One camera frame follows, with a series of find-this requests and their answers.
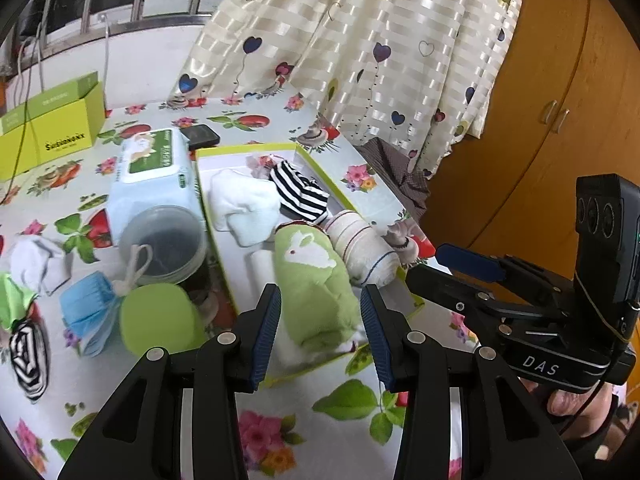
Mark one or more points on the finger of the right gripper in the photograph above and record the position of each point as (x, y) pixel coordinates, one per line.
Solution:
(447, 291)
(506, 270)

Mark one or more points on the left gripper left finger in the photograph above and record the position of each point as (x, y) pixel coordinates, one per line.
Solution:
(234, 362)

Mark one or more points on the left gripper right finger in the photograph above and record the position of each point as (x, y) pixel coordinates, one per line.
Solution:
(409, 361)

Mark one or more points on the green rabbit towel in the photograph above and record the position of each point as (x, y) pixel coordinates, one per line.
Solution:
(319, 309)

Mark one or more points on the beige sock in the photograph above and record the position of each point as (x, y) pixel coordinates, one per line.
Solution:
(367, 257)

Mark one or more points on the blue face masks bundle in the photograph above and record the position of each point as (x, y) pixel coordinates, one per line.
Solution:
(90, 306)

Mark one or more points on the white cloth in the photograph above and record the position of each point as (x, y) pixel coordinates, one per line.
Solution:
(247, 207)

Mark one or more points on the black white striped sock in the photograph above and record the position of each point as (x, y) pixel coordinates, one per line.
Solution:
(300, 194)

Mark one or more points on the light green cloth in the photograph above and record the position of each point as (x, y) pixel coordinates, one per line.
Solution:
(15, 301)

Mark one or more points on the long white sock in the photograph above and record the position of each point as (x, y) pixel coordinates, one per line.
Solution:
(260, 266)

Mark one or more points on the person's right hand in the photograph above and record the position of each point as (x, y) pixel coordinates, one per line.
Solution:
(587, 411)

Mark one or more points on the green plastic jar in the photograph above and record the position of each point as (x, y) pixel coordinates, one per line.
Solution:
(160, 315)

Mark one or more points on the brown checked cloth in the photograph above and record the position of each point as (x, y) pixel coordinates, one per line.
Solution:
(410, 187)

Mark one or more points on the clear lidded dark container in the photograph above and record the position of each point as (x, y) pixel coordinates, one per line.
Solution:
(166, 244)

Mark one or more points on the lime green tray box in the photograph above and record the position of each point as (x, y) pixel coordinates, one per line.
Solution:
(382, 211)

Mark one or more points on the wet wipes pack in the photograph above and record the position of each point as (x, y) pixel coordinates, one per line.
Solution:
(152, 169)

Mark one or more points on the black smartphone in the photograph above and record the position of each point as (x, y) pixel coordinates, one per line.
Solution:
(200, 136)

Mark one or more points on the heart pattern curtain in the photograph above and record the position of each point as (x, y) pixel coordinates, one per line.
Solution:
(416, 74)

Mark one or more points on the green Shishangnx box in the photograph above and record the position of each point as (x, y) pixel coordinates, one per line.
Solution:
(62, 120)

